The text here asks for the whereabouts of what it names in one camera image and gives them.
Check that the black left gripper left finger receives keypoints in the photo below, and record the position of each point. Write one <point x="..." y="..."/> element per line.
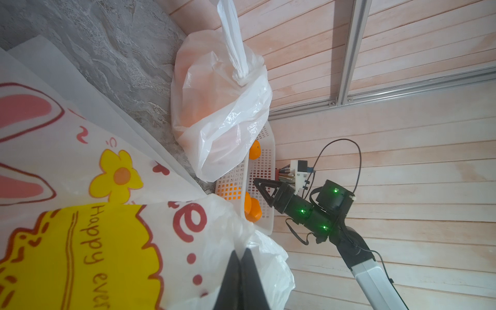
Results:
<point x="230" y="293"/>

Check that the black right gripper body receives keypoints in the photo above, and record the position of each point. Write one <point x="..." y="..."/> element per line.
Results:
<point x="323" y="216"/>

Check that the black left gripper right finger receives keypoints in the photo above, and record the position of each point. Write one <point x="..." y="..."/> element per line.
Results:
<point x="252" y="296"/>

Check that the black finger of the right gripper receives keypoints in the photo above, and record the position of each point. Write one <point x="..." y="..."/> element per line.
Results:
<point x="275" y="193"/>

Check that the white printed plastic bag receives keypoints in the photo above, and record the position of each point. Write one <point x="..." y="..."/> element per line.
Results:
<point x="220" y="97"/>

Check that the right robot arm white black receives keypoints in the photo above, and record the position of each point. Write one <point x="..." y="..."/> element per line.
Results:
<point x="373" y="279"/>

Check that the orange mandarin middle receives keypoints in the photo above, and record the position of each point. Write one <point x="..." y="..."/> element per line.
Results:
<point x="252" y="209"/>

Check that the orange mandarin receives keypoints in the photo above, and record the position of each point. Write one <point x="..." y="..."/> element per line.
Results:
<point x="252" y="209"/>
<point x="255" y="150"/>

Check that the orange mandarin back right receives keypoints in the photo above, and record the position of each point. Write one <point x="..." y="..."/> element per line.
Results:
<point x="255" y="150"/>

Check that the white plastic perforated basket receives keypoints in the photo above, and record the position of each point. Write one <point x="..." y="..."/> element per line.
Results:
<point x="234" y="185"/>

